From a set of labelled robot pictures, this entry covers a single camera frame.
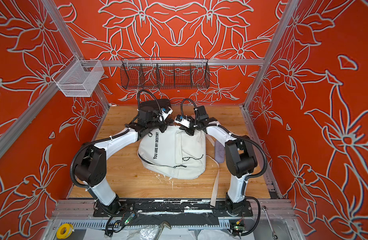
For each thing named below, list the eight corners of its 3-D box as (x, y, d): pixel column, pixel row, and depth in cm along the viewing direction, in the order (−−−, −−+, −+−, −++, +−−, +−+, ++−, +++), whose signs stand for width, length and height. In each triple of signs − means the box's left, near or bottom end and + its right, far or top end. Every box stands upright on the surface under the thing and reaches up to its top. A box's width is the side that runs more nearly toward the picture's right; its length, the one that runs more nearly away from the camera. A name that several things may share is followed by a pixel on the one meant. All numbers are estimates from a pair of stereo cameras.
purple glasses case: (215, 162, 90) (215, 160, 88) (215, 142, 99) (215, 140, 97) (224, 163, 89) (225, 162, 87) (223, 143, 98) (224, 141, 96)
